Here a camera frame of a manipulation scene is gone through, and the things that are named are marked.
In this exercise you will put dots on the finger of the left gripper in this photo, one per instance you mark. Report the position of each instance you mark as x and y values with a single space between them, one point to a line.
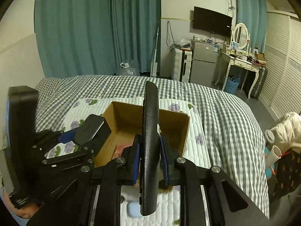
67 136
94 140

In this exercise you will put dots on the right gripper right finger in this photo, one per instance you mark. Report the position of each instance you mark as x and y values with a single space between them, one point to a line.
208 195

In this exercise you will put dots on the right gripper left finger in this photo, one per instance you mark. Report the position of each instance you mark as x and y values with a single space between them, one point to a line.
122 171

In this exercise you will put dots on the black remote control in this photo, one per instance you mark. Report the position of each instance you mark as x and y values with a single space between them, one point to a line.
150 151

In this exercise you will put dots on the white handheld device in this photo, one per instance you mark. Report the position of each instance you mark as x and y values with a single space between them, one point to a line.
130 195

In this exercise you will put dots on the person's hand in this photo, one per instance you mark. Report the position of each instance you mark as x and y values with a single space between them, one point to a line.
26 212

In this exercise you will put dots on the white floral quilted mat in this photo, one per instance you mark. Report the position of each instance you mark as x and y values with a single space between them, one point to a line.
168 201

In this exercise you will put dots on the light blue earbuds case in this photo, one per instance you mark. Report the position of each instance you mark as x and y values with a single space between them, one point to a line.
133 209

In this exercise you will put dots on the brown cardboard box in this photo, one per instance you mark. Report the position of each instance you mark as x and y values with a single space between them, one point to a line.
125 122

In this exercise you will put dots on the green checkered bed cover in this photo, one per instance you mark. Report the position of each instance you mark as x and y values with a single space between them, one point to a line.
222 131

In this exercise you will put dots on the clear water jug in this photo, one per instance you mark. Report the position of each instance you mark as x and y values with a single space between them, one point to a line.
126 69

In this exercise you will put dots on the white mop pole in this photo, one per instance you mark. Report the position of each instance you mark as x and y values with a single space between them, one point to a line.
154 63

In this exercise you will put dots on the blue laundry basket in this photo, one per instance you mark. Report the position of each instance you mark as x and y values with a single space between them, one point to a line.
232 84

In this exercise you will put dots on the white puffer jacket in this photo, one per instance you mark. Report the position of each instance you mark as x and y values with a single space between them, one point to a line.
286 132

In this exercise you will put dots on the green curtain left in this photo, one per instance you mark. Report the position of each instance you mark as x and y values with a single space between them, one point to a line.
92 37

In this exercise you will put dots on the green curtain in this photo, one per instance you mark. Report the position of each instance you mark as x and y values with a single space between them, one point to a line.
92 37
253 13

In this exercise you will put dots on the white suitcase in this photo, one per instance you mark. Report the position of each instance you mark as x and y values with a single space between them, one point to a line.
182 59

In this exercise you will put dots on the white louvered wardrobe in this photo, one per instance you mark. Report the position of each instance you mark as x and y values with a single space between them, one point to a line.
281 90

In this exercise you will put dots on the silver mini fridge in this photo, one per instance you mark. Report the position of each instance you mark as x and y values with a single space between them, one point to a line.
204 58

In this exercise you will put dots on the white dressing table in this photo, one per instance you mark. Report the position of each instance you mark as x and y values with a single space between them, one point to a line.
223 66

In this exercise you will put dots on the dark suitcase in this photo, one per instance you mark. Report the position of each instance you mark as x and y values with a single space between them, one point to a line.
263 72

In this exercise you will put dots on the oval vanity mirror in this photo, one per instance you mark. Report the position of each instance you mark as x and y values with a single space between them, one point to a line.
240 35

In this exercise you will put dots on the green curtain right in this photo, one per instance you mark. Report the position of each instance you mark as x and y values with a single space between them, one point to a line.
253 13

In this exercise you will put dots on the black wall television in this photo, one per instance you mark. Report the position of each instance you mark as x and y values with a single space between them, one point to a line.
211 21

